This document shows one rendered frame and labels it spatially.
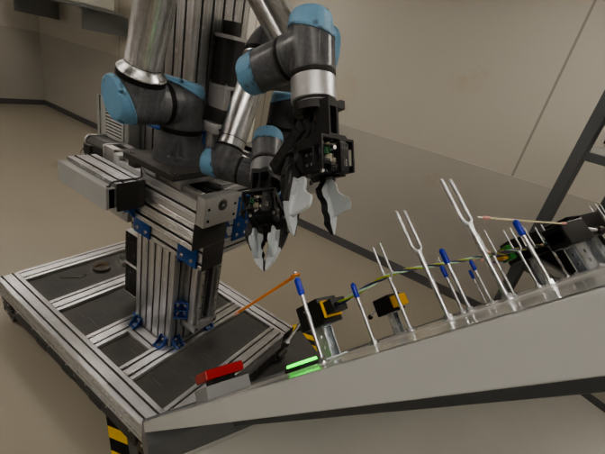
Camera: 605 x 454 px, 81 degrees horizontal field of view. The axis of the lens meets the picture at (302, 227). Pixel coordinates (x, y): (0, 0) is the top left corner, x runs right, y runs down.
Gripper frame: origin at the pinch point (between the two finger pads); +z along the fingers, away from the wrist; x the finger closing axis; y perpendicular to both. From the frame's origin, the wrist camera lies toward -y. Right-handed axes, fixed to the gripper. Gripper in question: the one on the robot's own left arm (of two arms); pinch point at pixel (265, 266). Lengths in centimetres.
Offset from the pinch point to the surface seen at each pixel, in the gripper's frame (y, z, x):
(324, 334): 5.4, 15.8, 11.6
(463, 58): -106, -207, 110
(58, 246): -121, -97, -188
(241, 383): 14.8, 23.8, 1.9
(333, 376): 43, 29, 16
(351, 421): -31.3, 25.0, 12.4
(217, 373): 16.6, 22.8, -0.7
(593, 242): -15, -5, 68
